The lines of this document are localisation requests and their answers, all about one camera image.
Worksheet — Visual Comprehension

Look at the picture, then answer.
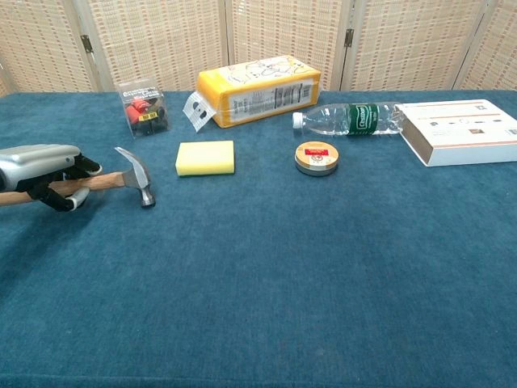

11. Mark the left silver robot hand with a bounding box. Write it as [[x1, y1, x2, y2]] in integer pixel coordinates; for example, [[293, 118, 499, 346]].
[[0, 143, 103, 213]]

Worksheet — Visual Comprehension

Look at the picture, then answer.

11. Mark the wooden handle claw hammer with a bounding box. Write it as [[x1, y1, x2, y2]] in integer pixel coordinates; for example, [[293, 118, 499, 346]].
[[0, 146, 157, 209]]

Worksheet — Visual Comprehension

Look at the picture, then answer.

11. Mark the yellow sponge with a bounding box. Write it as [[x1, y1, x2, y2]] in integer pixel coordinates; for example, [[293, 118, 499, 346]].
[[174, 140, 236, 178]]

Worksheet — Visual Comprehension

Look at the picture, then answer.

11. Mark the woven folding screen panel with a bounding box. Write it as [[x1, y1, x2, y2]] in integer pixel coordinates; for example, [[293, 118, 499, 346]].
[[341, 0, 492, 92], [0, 60, 19, 98], [0, 0, 102, 96], [224, 0, 356, 92], [72, 0, 229, 94], [452, 0, 517, 92]]

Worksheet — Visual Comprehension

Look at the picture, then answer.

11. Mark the clear coffee capsule box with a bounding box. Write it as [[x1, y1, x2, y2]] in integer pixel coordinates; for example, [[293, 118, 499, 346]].
[[117, 82, 171, 139]]

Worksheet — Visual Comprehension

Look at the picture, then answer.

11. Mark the yellow tissue pack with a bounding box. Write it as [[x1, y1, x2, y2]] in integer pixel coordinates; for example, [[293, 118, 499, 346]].
[[182, 55, 323, 133]]

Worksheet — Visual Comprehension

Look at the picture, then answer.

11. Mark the blue tablecloth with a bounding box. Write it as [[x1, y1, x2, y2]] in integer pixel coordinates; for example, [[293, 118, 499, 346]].
[[0, 89, 517, 388]]

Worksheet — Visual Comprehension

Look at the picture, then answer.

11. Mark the round metal tin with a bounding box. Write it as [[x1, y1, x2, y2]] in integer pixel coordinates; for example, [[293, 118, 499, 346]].
[[294, 141, 340, 177]]

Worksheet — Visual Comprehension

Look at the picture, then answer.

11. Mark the green label water bottle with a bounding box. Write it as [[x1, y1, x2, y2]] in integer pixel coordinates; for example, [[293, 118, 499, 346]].
[[292, 101, 405, 137]]

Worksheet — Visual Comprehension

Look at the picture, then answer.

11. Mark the white cardboard box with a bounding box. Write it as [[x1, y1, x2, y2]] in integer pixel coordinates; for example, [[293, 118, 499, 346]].
[[393, 99, 517, 168]]

